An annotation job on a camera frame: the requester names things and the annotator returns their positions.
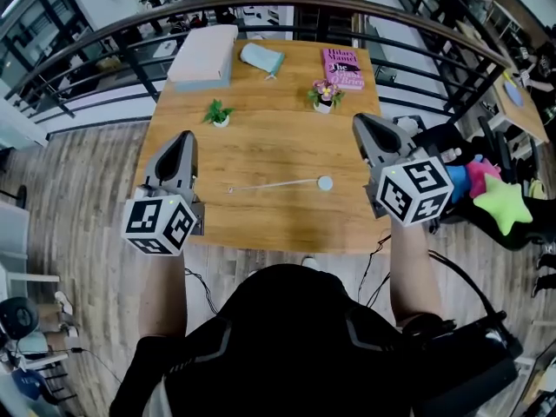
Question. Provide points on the clear plastic bottle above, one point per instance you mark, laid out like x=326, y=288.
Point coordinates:
x=452, y=154

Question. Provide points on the wooden table with white legs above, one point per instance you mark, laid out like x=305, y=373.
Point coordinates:
x=269, y=146

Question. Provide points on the person's right white shoe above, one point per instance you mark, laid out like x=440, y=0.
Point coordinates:
x=310, y=263

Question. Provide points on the pink flower potted plant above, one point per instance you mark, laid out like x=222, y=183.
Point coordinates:
x=325, y=96

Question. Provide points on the pink pillow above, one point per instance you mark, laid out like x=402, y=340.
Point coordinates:
x=480, y=176

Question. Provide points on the small wooden side table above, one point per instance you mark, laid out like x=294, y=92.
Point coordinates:
x=521, y=120

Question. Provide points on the black bin with white paper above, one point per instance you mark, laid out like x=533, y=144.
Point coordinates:
x=408, y=124

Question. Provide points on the green star pillow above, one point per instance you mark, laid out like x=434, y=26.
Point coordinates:
x=504, y=207

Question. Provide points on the round black device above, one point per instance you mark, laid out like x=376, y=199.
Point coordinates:
x=17, y=317

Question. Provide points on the flat pink box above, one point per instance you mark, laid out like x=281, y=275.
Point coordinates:
x=204, y=54

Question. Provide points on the blue pillow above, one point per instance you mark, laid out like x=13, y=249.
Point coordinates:
x=456, y=180

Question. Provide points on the small green potted plant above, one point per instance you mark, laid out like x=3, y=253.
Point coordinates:
x=218, y=113

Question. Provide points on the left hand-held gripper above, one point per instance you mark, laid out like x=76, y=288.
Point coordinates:
x=160, y=224

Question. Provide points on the person's left forearm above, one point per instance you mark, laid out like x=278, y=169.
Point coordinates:
x=163, y=293

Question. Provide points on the flat pale blue box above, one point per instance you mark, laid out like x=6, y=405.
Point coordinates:
x=200, y=86

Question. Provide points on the black office chair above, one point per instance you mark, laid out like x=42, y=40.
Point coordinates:
x=438, y=137

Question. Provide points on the round blue disc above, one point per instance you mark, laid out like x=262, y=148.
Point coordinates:
x=514, y=94

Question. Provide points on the round pale blue tape measure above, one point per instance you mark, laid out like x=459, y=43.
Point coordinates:
x=325, y=182

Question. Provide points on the pink book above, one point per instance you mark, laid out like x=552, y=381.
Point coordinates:
x=343, y=70

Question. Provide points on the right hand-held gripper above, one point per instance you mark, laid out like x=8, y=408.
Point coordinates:
x=412, y=189

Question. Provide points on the black pack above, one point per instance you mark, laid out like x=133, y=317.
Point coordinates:
x=465, y=367

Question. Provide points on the person's black shirt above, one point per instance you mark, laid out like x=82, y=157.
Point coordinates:
x=278, y=346

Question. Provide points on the person's right forearm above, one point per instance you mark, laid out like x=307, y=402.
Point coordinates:
x=412, y=276

